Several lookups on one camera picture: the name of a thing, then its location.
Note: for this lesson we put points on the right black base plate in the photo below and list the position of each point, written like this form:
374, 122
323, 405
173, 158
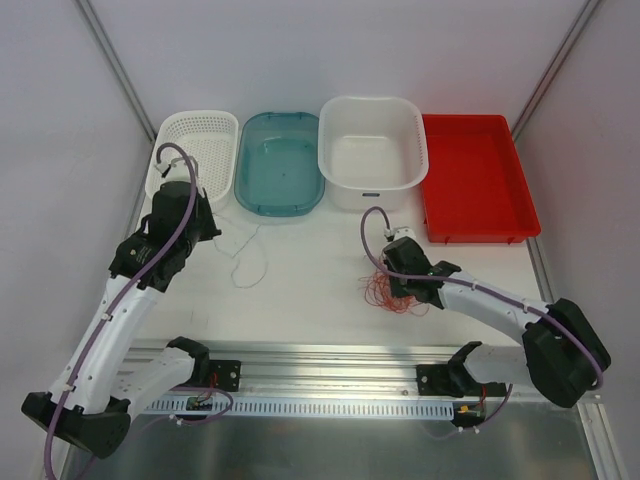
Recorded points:
432, 380

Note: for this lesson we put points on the aluminium mounting rail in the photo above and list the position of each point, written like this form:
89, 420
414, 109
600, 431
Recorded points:
328, 371

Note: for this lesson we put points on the red plastic tray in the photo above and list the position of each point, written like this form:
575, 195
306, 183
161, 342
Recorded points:
475, 190

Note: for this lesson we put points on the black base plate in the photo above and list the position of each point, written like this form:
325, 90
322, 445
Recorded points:
220, 374
432, 380

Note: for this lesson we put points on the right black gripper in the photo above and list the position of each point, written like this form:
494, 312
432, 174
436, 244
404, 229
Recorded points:
396, 288

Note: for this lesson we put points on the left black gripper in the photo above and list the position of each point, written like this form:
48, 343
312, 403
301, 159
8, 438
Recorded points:
203, 228

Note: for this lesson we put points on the white slotted cable duct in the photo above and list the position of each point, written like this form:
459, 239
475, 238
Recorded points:
416, 409

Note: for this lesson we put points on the white perforated basket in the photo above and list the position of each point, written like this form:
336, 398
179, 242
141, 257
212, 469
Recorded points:
209, 136

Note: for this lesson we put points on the white plastic tub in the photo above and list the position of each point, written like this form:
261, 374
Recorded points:
371, 151

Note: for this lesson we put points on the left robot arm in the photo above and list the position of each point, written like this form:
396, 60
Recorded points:
86, 406

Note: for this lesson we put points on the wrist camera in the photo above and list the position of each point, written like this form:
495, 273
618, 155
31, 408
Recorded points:
397, 233
177, 170

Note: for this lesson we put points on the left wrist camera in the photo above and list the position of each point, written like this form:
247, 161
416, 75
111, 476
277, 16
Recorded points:
177, 170

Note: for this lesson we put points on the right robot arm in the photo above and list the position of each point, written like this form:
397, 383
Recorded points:
555, 350

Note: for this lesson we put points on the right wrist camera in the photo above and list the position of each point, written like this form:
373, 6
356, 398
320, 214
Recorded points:
397, 233

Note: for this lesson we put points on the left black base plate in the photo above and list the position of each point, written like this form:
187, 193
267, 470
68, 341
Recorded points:
220, 374

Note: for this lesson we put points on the teal transparent plastic bin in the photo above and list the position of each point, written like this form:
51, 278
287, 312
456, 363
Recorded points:
277, 172

